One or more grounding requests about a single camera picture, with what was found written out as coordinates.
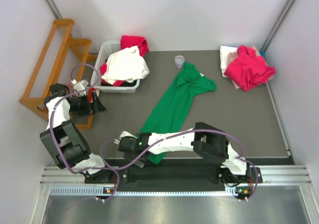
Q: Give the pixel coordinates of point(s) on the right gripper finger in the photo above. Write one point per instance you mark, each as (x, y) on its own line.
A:
(129, 156)
(140, 162)

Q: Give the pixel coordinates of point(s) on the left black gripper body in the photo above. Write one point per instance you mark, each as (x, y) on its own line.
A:
(92, 104)

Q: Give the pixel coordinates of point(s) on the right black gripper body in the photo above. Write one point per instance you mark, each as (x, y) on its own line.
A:
(128, 154)

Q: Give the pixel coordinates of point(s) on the green t shirt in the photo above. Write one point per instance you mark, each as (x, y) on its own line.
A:
(172, 109)

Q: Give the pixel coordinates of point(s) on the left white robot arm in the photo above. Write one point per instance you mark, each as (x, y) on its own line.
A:
(63, 140)

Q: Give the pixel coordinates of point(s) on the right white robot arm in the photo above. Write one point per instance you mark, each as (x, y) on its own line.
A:
(209, 143)

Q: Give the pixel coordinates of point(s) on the blue item behind shirts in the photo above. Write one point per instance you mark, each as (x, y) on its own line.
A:
(262, 53)

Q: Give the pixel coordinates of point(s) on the colourful red box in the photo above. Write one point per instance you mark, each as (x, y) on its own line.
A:
(91, 93)

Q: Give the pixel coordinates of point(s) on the black t shirt in basket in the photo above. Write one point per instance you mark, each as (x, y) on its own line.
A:
(119, 84)

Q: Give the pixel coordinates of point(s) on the wooden rack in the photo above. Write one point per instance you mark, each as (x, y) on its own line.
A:
(59, 56)

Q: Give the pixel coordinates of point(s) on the white t shirt in basket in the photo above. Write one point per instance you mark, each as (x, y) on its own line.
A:
(125, 65)

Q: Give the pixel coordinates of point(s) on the red t shirt in basket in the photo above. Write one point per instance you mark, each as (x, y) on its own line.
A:
(130, 41)

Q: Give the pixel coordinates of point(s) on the jar of paper clips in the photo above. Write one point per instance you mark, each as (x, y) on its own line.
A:
(179, 61)

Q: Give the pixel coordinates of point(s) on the folded white t shirt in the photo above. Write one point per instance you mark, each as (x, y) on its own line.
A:
(224, 52)

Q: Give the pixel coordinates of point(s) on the folded pink t shirt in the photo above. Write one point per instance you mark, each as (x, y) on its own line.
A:
(233, 55)

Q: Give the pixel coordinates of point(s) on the crumpled red t shirt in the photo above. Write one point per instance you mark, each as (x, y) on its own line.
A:
(248, 70)

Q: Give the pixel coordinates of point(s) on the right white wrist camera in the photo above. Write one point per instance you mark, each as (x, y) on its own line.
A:
(123, 134)

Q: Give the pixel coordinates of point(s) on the slotted cable duct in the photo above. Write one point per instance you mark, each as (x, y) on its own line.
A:
(107, 191)

